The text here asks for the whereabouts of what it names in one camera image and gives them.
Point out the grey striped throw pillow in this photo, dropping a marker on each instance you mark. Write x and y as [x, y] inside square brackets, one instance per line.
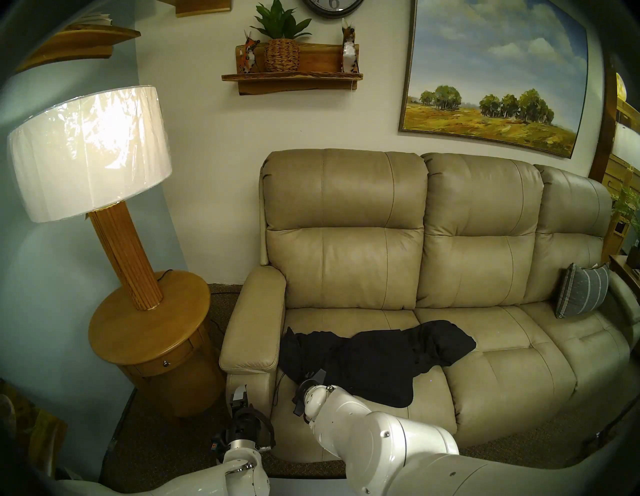
[582, 292]

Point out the white shade wooden table lamp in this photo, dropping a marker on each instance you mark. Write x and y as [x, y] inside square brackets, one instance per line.
[90, 150]

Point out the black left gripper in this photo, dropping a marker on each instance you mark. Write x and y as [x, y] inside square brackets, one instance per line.
[243, 424]

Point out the small dark wooden table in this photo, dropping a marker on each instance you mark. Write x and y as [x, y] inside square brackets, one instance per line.
[627, 272]

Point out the orange fox figurine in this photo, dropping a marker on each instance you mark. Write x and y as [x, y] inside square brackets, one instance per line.
[249, 55]

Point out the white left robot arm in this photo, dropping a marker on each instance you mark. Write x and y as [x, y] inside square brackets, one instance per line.
[240, 475]

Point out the live edge wooden shelf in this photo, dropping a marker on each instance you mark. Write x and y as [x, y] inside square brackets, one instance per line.
[320, 60]

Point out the leafy green houseplant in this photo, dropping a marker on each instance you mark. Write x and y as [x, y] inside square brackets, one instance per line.
[626, 205]

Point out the green plant in wicker pot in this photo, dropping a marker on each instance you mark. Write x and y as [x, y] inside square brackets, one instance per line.
[281, 55]

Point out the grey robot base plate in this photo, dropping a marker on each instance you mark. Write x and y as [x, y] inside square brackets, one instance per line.
[310, 489]

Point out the round wooden side table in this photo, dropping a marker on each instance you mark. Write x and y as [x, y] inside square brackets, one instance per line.
[145, 330]

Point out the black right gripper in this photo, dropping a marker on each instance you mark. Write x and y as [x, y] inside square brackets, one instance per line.
[300, 400]

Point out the stack of books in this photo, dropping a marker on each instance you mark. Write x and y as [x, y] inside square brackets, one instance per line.
[95, 20]

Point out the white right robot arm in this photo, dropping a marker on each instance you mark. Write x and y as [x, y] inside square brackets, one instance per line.
[390, 445]

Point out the light wooden cabinet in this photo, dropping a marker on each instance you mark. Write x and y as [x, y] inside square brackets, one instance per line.
[622, 170]

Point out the framed landscape painting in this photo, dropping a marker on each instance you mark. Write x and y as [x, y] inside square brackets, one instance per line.
[490, 65]

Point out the beige leather sofa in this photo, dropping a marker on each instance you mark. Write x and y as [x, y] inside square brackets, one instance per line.
[345, 265]

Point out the dark wooden frame post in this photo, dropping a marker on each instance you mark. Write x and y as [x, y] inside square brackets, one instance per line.
[602, 125]

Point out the black jacket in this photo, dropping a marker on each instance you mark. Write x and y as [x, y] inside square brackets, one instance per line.
[380, 360]

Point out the curved wooden wall shelf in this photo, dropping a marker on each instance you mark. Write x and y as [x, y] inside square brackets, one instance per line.
[75, 42]

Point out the white cat figurine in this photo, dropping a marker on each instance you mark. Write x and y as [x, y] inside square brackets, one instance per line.
[349, 52]

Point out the dark round wall clock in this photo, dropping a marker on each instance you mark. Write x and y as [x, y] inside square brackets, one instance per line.
[332, 7]

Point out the small wooden wall shelf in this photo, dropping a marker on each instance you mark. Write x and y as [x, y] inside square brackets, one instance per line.
[202, 6]

